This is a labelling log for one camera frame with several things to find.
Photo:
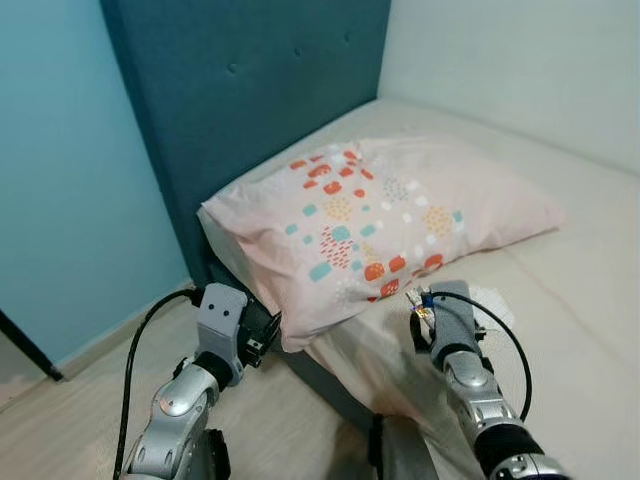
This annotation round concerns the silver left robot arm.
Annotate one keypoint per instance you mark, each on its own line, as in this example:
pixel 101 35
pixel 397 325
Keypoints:
pixel 180 400

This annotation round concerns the blue upholstered headboard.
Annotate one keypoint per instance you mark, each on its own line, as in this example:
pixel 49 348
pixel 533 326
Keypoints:
pixel 250 80

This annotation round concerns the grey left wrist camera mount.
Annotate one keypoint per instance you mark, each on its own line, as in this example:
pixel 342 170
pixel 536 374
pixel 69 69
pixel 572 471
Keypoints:
pixel 220 315

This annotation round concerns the black slanted bar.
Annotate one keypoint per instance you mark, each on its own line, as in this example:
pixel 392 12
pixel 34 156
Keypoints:
pixel 30 345

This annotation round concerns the robot's dark right leg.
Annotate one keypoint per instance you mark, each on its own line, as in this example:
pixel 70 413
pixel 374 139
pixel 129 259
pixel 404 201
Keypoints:
pixel 400 455

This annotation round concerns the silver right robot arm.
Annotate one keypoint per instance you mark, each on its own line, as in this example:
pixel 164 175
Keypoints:
pixel 480 400

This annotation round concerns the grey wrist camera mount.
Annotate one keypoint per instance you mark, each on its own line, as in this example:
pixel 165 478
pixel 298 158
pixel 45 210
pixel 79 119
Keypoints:
pixel 220 315
pixel 455 315

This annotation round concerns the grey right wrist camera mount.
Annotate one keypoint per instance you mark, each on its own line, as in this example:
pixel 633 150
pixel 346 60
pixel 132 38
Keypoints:
pixel 455 315

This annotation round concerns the robot's dark leg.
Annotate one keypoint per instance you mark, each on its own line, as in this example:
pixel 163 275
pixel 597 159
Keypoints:
pixel 215 460
pixel 400 455

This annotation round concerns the beige sheeted mattress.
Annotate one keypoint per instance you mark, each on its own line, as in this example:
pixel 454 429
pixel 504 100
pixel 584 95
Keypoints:
pixel 560 330

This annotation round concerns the pink patterned pillow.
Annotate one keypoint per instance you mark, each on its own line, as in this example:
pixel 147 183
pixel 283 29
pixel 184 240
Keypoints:
pixel 400 200

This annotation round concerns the robot's dark left leg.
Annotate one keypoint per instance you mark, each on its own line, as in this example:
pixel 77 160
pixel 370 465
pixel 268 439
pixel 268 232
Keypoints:
pixel 215 460

